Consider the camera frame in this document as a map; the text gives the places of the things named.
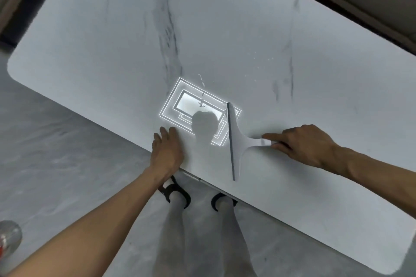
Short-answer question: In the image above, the person's left leg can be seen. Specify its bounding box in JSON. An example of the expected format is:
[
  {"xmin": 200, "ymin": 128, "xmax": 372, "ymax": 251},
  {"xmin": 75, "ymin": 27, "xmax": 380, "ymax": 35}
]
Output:
[{"xmin": 156, "ymin": 189, "xmax": 195, "ymax": 277}]

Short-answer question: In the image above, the person's left forearm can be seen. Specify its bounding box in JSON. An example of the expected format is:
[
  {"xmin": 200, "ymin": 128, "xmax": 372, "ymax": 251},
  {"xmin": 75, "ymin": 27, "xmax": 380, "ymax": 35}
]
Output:
[{"xmin": 6, "ymin": 168, "xmax": 166, "ymax": 277}]

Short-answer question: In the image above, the person's right hand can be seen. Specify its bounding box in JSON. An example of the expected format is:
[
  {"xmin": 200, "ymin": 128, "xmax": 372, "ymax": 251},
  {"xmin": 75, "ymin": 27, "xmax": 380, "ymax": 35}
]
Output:
[{"xmin": 261, "ymin": 124, "xmax": 342, "ymax": 174}]

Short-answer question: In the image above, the person's right forearm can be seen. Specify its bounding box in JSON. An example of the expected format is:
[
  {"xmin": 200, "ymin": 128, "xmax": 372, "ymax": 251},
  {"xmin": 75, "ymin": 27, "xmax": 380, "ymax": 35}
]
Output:
[{"xmin": 335, "ymin": 145, "xmax": 416, "ymax": 219}]

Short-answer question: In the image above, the person's right leg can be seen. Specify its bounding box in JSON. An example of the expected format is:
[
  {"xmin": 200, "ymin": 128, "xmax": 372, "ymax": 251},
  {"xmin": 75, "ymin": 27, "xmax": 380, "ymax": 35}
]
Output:
[{"xmin": 214, "ymin": 197, "xmax": 257, "ymax": 277}]

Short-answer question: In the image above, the person's left black sandal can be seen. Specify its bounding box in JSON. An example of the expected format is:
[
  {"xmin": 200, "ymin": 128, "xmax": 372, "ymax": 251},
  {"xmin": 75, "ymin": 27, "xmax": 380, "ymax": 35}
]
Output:
[{"xmin": 158, "ymin": 175, "xmax": 192, "ymax": 210}]

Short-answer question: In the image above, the person's right black sandal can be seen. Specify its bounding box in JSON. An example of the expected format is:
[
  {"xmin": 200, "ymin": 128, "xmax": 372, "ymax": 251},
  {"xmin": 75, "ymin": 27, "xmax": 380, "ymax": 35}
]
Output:
[{"xmin": 211, "ymin": 192, "xmax": 238, "ymax": 213}]

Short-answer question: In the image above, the white marble table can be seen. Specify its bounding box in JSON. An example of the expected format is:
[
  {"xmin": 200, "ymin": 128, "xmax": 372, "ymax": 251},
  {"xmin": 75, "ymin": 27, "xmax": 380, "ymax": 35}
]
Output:
[{"xmin": 7, "ymin": 0, "xmax": 416, "ymax": 277}]

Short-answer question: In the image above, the person's black sandal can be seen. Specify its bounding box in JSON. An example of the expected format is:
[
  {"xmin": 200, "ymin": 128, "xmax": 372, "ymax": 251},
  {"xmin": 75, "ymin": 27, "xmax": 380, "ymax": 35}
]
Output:
[
  {"xmin": 211, "ymin": 192, "xmax": 238, "ymax": 213},
  {"xmin": 158, "ymin": 175, "xmax": 192, "ymax": 210}
]

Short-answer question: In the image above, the white squeegee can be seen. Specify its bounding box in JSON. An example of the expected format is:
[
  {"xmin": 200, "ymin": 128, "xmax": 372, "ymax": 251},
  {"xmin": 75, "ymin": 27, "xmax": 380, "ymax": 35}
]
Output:
[{"xmin": 224, "ymin": 102, "xmax": 273, "ymax": 182}]

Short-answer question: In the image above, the person's left hand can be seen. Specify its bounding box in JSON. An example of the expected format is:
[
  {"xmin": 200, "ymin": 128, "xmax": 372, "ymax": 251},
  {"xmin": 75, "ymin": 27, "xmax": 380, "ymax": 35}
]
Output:
[{"xmin": 148, "ymin": 126, "xmax": 185, "ymax": 187}]

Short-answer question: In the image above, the person's leg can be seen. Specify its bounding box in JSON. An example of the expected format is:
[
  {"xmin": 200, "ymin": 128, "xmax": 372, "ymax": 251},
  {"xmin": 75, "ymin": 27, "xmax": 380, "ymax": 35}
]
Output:
[
  {"xmin": 214, "ymin": 197, "xmax": 257, "ymax": 277},
  {"xmin": 156, "ymin": 189, "xmax": 195, "ymax": 277}
]

